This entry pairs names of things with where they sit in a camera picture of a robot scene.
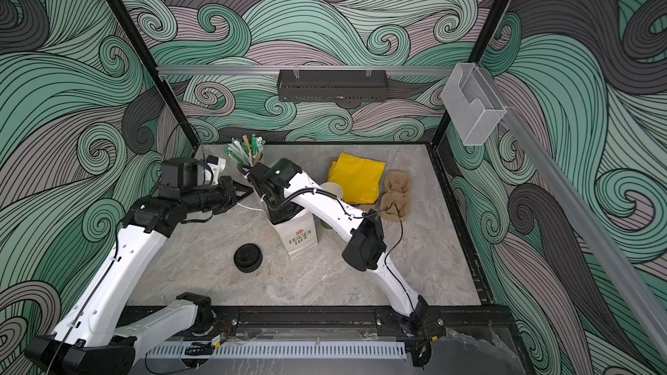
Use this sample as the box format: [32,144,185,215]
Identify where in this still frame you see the black wall shelf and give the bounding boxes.
[277,70,389,102]

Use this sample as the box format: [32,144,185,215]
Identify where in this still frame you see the yellow paper napkin stack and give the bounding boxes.
[328,153,386,205]

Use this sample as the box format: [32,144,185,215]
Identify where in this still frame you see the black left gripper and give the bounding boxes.
[181,177,254,216]

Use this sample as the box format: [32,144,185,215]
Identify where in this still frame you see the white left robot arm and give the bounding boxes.
[24,156,253,374]

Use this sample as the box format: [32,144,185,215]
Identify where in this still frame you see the clear acrylic wall pocket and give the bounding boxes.
[440,62,507,147]

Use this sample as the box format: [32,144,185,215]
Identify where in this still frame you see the aluminium wall rail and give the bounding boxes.
[156,64,454,77]

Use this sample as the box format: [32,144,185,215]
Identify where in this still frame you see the brown pulp cup carrier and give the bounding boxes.
[380,170,413,223]

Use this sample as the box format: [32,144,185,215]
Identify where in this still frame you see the white green paper bag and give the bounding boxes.
[273,210,318,259]

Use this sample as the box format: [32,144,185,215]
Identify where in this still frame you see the white slotted cable duct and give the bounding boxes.
[147,340,407,360]

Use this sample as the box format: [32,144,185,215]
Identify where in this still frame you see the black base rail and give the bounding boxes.
[98,304,517,340]

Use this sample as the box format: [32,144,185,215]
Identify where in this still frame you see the black cage frame post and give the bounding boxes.
[105,0,201,149]

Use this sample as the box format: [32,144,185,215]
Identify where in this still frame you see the stack of green paper cups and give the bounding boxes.
[319,181,345,230]

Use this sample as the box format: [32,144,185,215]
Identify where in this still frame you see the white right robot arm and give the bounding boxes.
[244,158,428,337]

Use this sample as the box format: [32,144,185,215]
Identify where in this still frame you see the stack of black cup lids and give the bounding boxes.
[233,243,263,274]

